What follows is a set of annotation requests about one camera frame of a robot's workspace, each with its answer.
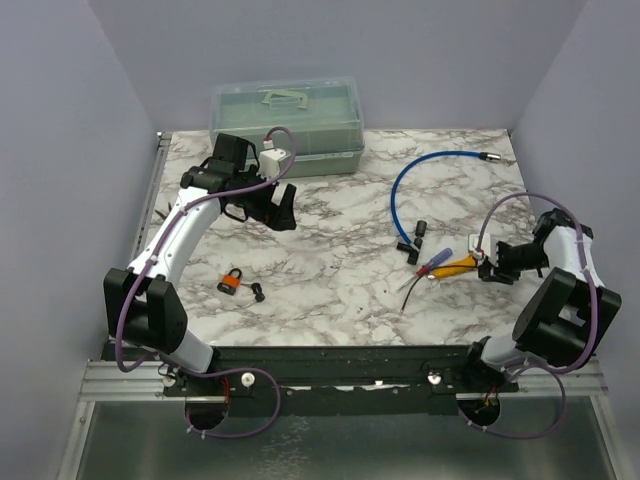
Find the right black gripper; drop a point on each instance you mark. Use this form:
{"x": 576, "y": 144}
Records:
{"x": 495, "y": 274}

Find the orange padlock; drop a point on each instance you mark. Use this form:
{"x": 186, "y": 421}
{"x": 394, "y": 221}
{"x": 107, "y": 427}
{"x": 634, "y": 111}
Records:
{"x": 230, "y": 282}

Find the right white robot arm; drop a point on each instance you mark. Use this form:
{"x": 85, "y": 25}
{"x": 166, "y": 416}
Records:
{"x": 567, "y": 316}

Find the aluminium rail frame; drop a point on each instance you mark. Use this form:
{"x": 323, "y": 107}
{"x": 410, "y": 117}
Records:
{"x": 334, "y": 282}

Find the blue red screwdriver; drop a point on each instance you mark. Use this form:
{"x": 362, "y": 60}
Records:
{"x": 429, "y": 266}

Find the small black keys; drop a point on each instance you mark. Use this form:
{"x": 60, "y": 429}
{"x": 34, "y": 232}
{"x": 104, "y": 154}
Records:
{"x": 257, "y": 293}

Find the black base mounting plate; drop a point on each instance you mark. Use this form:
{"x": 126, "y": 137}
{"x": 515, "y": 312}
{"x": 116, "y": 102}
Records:
{"x": 339, "y": 381}

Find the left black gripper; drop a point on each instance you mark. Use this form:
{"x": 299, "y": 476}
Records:
{"x": 278, "y": 217}

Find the clear green plastic storage box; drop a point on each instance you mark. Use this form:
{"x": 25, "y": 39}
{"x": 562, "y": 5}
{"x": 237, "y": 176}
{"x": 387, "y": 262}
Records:
{"x": 324, "y": 116}

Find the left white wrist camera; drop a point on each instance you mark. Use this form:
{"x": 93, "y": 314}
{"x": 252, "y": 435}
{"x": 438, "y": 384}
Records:
{"x": 272, "y": 160}

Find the orange handled tool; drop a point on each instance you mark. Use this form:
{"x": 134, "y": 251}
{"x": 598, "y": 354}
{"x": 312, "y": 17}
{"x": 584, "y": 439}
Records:
{"x": 456, "y": 268}

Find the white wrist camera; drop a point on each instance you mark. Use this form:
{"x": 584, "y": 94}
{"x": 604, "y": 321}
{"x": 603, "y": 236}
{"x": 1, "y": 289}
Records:
{"x": 482, "y": 248}
{"x": 272, "y": 160}

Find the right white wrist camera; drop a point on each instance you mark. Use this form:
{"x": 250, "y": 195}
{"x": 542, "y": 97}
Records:
{"x": 482, "y": 248}

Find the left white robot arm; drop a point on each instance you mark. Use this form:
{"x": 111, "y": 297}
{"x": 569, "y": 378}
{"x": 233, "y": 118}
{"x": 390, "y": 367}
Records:
{"x": 142, "y": 303}

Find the yellow handled pliers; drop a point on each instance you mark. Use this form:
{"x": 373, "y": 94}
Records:
{"x": 162, "y": 215}

